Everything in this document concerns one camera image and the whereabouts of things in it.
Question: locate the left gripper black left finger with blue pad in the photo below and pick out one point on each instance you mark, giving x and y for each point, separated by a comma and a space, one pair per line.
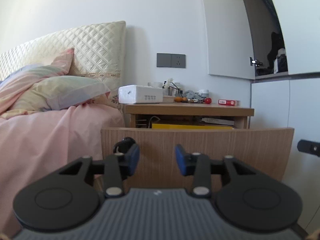
73, 194

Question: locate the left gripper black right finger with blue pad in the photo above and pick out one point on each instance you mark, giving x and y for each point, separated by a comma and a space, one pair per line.
242, 195

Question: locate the wooden drawer front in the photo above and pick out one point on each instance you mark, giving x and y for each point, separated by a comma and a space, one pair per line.
266, 150

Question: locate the book in drawer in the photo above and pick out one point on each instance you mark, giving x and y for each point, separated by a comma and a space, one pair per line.
218, 121

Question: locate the yellow box in drawer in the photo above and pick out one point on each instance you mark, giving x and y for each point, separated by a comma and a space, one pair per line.
176, 126

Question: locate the pink bed duvet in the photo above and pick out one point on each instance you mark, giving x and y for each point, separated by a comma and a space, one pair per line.
34, 144

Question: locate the black object at right edge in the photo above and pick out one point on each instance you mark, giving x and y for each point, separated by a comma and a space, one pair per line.
309, 147

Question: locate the wooden nightstand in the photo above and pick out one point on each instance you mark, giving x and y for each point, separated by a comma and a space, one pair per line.
239, 114

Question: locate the red cigarette pack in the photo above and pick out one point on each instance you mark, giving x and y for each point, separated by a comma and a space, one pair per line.
229, 102

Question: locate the red ball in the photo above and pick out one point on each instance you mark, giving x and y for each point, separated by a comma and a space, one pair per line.
207, 101

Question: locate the pastel striped pillow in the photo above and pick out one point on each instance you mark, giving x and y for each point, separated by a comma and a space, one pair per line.
59, 92

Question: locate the white round jar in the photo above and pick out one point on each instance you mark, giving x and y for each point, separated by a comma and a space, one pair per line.
203, 93

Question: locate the grey crumpled item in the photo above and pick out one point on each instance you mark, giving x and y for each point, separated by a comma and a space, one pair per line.
190, 94

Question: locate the orange fruit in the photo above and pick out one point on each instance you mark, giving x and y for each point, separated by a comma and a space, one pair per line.
178, 99

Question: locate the white tissue box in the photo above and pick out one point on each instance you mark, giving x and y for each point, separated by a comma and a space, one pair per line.
135, 94

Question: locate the metal door hinge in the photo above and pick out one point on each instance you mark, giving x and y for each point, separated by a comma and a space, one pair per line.
256, 63

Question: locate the cream quilted headboard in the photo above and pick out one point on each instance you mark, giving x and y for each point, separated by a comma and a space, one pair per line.
99, 53

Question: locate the black clothes in wardrobe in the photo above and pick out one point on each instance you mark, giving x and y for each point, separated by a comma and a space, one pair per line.
276, 58

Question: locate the white wardrobe door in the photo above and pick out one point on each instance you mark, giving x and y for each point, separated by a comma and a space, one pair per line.
229, 39

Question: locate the grey wall socket panel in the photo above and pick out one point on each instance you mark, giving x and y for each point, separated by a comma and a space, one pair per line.
166, 60

